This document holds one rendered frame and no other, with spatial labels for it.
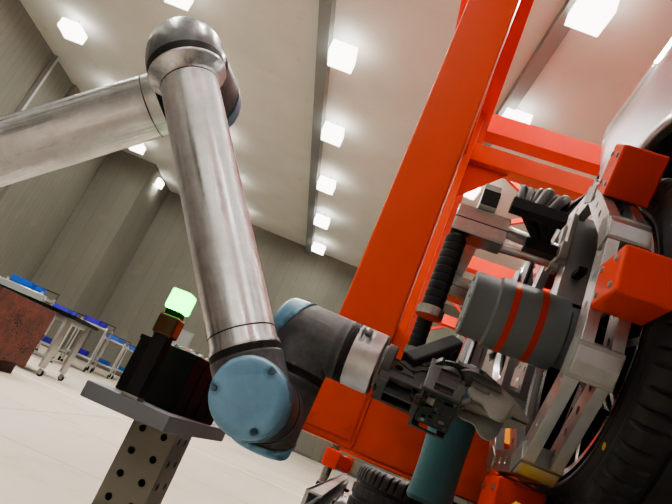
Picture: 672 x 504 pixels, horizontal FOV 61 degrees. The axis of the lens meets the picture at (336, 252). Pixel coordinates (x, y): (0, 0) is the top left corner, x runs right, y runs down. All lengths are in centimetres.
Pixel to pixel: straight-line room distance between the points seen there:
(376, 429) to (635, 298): 86
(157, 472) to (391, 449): 57
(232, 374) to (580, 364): 48
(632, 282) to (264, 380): 48
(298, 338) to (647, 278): 46
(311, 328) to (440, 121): 113
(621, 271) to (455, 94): 116
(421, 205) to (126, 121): 92
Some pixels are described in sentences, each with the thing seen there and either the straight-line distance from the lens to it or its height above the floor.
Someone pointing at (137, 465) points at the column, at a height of 33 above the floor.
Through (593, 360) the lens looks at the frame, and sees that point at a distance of 87.
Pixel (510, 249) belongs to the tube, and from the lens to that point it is 120.
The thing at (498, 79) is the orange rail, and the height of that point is 298.
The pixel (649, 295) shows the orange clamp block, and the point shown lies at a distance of 82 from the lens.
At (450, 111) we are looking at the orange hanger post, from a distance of 183.
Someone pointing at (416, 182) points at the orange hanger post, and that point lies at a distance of 169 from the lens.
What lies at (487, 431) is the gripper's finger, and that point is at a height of 60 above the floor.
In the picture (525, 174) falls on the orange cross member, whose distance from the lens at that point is 406.
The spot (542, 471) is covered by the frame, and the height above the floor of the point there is 59.
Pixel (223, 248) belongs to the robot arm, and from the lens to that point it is 71.
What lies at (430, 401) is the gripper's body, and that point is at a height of 61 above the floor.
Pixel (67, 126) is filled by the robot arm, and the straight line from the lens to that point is 106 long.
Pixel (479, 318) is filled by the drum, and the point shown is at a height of 81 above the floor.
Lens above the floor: 50
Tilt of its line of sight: 18 degrees up
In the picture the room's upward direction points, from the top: 23 degrees clockwise
